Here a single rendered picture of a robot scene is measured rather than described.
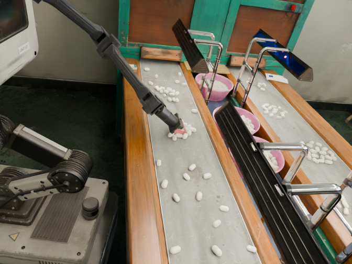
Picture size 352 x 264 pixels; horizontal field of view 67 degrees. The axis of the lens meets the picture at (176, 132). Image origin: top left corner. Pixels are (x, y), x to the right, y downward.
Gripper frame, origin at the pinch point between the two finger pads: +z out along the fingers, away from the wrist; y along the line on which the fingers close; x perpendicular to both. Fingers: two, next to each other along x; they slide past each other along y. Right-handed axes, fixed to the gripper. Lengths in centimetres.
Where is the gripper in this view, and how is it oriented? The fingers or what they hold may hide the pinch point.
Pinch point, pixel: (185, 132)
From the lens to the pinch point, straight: 132.2
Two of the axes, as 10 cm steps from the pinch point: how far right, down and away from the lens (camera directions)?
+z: 6.2, 5.3, 5.7
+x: -7.6, 5.8, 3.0
